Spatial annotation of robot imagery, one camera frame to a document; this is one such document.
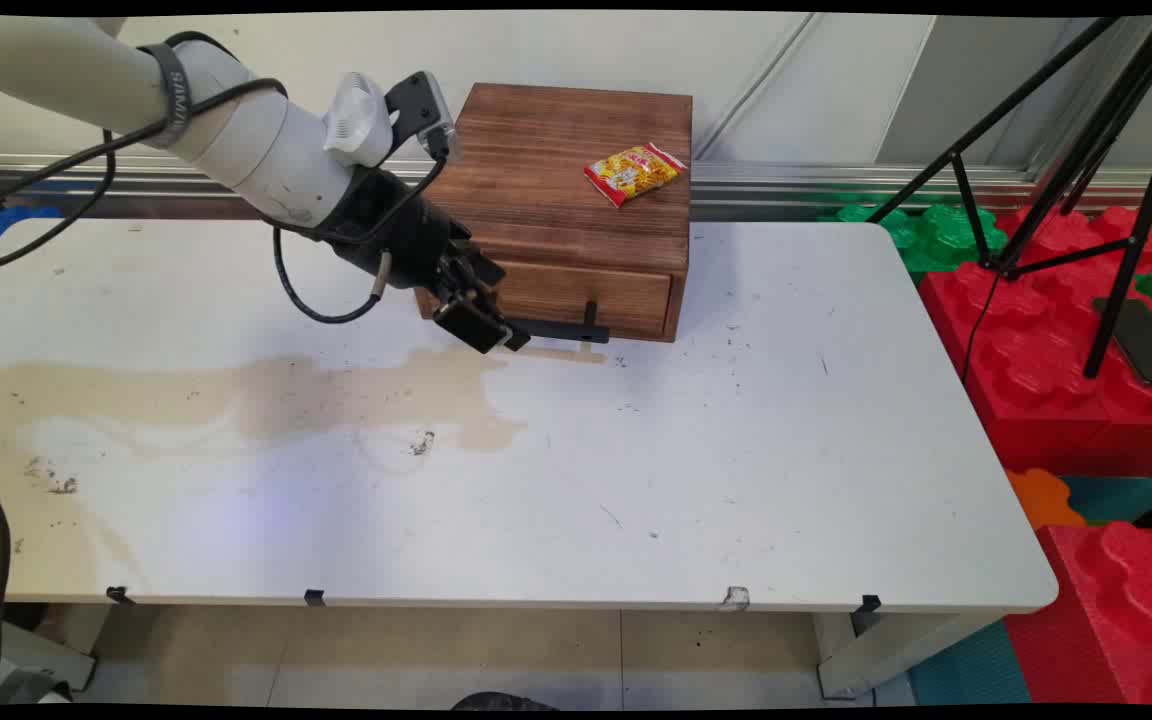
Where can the black tripod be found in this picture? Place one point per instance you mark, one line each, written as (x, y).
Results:
(1131, 260)

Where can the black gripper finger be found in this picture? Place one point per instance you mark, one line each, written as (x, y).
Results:
(484, 272)
(471, 325)

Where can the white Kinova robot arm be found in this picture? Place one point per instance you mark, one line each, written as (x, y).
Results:
(56, 70)

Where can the yellow red snack packet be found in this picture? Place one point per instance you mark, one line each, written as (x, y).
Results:
(636, 172)

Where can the white tape scrap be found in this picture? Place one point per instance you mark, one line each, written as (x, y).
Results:
(735, 599)

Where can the white ribbed wrist mount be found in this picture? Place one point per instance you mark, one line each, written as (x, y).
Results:
(361, 120)

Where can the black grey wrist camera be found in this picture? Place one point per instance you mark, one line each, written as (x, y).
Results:
(421, 105)

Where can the brown wooden drawer cabinet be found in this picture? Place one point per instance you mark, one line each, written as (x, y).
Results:
(536, 170)

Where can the aluminium wall rail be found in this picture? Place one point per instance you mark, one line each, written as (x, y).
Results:
(786, 185)

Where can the white table leg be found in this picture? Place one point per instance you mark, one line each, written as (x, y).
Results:
(866, 660)
(46, 650)

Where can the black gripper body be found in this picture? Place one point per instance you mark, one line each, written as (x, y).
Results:
(396, 235)

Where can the black phone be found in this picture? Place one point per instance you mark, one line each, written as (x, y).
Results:
(1151, 345)

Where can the large red foam block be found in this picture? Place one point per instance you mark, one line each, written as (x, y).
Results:
(1036, 400)

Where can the teal foam mat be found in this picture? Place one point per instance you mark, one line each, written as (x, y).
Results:
(976, 670)

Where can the orange foam piece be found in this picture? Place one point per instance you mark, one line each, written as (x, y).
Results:
(1041, 500)

